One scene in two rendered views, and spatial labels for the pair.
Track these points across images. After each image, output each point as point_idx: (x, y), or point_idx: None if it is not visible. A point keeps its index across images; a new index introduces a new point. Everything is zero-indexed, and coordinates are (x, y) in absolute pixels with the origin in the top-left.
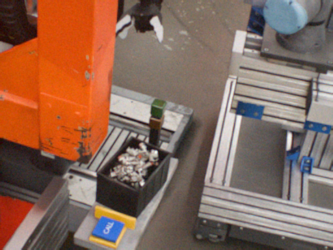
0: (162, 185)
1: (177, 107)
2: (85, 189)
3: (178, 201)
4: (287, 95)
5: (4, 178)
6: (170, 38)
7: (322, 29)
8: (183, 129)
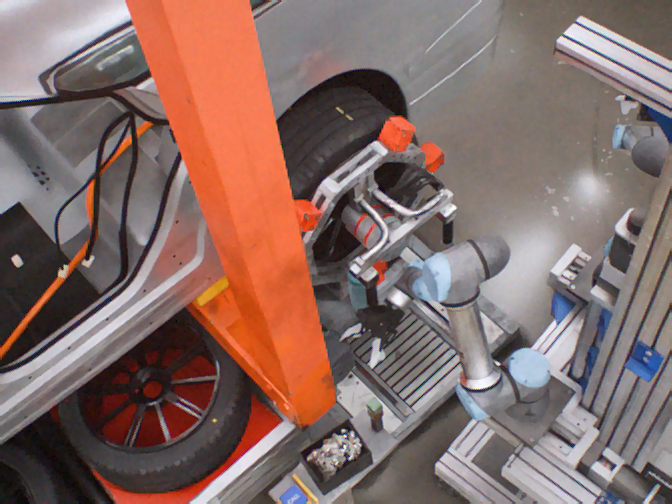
0: (365, 468)
1: (503, 318)
2: (356, 396)
3: (447, 433)
4: (508, 434)
5: None
6: (567, 196)
7: (535, 405)
8: (493, 351)
